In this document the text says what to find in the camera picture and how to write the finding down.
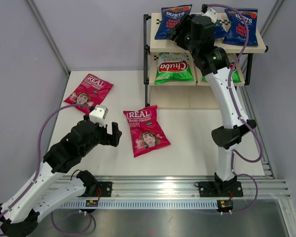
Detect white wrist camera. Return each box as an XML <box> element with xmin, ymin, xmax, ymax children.
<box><xmin>89</xmin><ymin>105</ymin><xmax>109</xmax><ymax>127</ymax></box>
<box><xmin>201</xmin><ymin>4</ymin><xmax>218</xmax><ymax>23</ymax></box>

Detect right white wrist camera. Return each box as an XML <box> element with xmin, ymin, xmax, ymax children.
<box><xmin>201</xmin><ymin>4</ymin><xmax>218</xmax><ymax>23</ymax></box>

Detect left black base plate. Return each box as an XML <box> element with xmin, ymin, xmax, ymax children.
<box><xmin>87</xmin><ymin>181</ymin><xmax>113</xmax><ymax>198</ymax></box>

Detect pink real chips bag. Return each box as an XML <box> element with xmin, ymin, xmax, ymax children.
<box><xmin>64</xmin><ymin>74</ymin><xmax>114</xmax><ymax>115</ymax></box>
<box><xmin>123</xmin><ymin>105</ymin><xmax>171</xmax><ymax>158</ymax></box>

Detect white slotted cable duct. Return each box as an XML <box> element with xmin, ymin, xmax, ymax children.
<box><xmin>60</xmin><ymin>199</ymin><xmax>218</xmax><ymax>210</ymax></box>

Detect blue Burts sea salt bag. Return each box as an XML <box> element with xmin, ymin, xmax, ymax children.
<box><xmin>191</xmin><ymin>13</ymin><xmax>229</xmax><ymax>40</ymax></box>

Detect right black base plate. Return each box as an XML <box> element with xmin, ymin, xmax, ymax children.
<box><xmin>194</xmin><ymin>181</ymin><xmax>244</xmax><ymax>198</ymax></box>

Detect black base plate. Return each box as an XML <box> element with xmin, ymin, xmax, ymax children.
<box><xmin>87</xmin><ymin>181</ymin><xmax>113</xmax><ymax>198</ymax></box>
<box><xmin>194</xmin><ymin>181</ymin><xmax>244</xmax><ymax>198</ymax></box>

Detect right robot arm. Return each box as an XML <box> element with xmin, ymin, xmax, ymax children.
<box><xmin>169</xmin><ymin>14</ymin><xmax>257</xmax><ymax>198</ymax></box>

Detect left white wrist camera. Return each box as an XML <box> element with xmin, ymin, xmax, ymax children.
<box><xmin>89</xmin><ymin>105</ymin><xmax>109</xmax><ymax>127</ymax></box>

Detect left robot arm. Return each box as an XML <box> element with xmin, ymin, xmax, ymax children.
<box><xmin>0</xmin><ymin>116</ymin><xmax>122</xmax><ymax>237</ymax></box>

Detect aluminium mounting rail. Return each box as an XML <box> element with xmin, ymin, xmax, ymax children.
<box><xmin>22</xmin><ymin>175</ymin><xmax>292</xmax><ymax>200</ymax></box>

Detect beige three-tier shelf rack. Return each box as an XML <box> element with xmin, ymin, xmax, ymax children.
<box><xmin>143</xmin><ymin>12</ymin><xmax>269</xmax><ymax>110</ymax></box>

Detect green Chuba bag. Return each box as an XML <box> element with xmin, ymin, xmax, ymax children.
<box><xmin>195</xmin><ymin>52</ymin><xmax>244</xmax><ymax>84</ymax></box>
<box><xmin>154</xmin><ymin>52</ymin><xmax>194</xmax><ymax>85</ymax></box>

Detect blue Burts chilli bag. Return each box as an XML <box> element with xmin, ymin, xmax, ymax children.
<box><xmin>222</xmin><ymin>8</ymin><xmax>258</xmax><ymax>46</ymax></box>
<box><xmin>154</xmin><ymin>4</ymin><xmax>192</xmax><ymax>40</ymax></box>

